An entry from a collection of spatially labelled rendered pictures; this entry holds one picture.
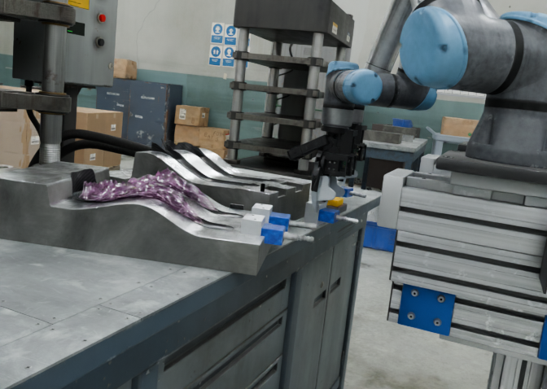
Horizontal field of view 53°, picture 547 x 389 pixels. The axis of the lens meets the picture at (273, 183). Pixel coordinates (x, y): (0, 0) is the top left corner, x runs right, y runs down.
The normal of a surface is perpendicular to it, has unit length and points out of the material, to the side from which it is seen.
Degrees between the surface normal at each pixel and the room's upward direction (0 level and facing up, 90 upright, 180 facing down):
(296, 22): 90
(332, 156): 90
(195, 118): 90
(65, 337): 0
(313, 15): 90
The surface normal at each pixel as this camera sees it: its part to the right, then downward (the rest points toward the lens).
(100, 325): 0.11, -0.98
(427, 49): -0.94, 0.05
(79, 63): 0.91, 0.16
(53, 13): 0.47, 0.19
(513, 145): -0.42, -0.21
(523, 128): -0.22, -0.18
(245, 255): -0.12, 0.14
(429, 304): -0.37, 0.11
